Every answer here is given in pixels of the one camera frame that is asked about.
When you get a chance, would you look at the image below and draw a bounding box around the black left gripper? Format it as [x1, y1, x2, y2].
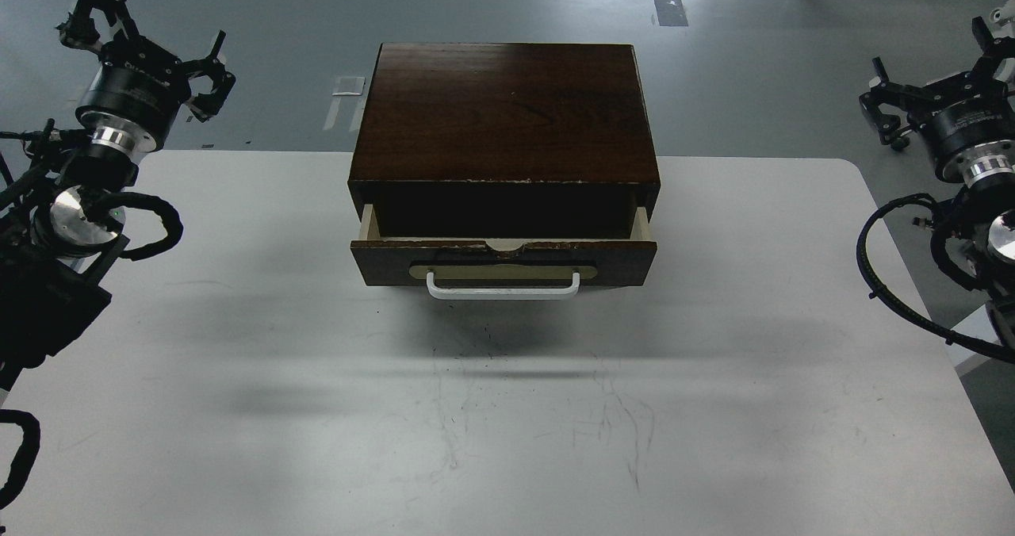
[57, 0, 236, 156]

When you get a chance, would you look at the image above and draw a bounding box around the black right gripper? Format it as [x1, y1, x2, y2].
[859, 13, 1014, 183]

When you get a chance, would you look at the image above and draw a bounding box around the wooden drawer with white handle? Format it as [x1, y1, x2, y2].
[350, 205, 659, 302]

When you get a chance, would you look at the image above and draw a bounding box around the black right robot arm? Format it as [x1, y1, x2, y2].
[856, 17, 1014, 363]

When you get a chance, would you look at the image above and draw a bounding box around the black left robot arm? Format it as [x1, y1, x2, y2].
[1, 0, 236, 395]

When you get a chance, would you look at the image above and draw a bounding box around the dark wooden drawer cabinet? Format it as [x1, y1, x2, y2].
[348, 42, 662, 239]

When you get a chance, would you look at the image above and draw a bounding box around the white office chair base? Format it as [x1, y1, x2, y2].
[860, 0, 1014, 175]

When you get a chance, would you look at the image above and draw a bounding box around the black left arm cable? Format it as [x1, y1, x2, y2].
[79, 192, 185, 262]

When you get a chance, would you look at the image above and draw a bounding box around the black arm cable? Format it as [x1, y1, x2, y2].
[79, 192, 185, 262]
[856, 193, 1015, 365]

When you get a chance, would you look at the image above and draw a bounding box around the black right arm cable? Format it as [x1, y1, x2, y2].
[856, 193, 1015, 365]

